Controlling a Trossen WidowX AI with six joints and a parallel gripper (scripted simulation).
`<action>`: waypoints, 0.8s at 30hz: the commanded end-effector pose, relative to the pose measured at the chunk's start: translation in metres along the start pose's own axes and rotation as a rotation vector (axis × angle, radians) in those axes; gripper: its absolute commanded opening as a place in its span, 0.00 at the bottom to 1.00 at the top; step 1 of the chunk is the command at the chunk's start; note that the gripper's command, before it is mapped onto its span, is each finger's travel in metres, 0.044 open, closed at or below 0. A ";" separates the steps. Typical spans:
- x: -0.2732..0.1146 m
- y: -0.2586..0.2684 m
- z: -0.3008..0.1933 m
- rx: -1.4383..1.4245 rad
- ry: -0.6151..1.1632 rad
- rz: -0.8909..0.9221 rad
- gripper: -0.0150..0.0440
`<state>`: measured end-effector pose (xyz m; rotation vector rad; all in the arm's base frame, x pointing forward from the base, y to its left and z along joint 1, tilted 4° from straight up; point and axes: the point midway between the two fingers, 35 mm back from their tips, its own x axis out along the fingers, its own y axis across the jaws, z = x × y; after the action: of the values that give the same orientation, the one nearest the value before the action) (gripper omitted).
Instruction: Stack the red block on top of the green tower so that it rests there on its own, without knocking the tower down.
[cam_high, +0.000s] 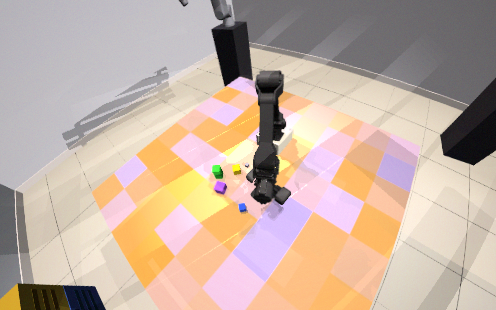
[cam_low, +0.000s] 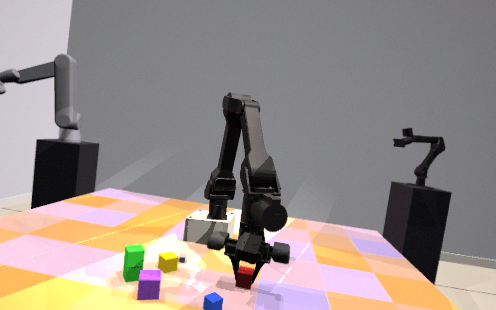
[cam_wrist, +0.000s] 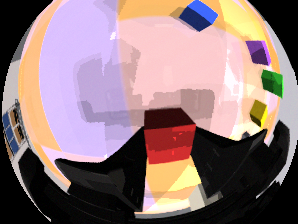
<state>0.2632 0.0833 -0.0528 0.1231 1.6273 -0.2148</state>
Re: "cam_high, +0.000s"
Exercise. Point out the yellow block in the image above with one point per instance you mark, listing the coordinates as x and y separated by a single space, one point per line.
236 169

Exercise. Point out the blue block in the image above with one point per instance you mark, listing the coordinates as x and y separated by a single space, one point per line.
242 207

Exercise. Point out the purple block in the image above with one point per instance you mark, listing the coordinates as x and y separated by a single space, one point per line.
220 187

